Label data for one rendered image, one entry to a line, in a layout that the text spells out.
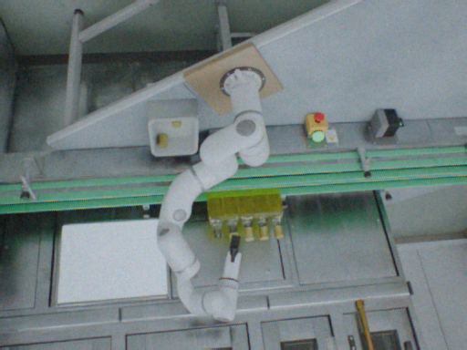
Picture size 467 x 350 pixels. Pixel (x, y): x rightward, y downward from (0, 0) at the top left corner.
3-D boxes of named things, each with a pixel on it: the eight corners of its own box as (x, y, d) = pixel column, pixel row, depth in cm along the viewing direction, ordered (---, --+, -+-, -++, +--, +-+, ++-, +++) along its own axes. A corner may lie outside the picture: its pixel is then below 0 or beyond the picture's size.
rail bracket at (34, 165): (32, 160, 185) (26, 212, 174) (19, 135, 170) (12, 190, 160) (45, 159, 186) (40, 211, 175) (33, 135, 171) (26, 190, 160)
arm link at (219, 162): (196, 173, 154) (181, 147, 140) (262, 138, 155) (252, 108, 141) (208, 196, 149) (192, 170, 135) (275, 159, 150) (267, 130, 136)
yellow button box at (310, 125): (303, 123, 190) (306, 138, 187) (306, 111, 184) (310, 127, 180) (320, 122, 191) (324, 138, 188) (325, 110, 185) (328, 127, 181)
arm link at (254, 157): (237, 132, 159) (243, 173, 152) (228, 108, 148) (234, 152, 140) (265, 126, 158) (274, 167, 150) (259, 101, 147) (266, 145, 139)
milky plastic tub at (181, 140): (150, 138, 186) (151, 156, 182) (146, 100, 167) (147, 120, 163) (196, 135, 188) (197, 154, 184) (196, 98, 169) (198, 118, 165)
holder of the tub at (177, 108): (152, 144, 191) (153, 160, 187) (147, 99, 167) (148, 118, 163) (195, 142, 193) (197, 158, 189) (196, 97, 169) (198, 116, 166)
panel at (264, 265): (60, 225, 193) (55, 309, 176) (58, 222, 190) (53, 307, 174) (279, 211, 204) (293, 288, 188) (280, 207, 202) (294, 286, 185)
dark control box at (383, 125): (368, 120, 194) (374, 138, 190) (376, 108, 187) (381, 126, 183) (388, 119, 195) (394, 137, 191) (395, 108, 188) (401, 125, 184)
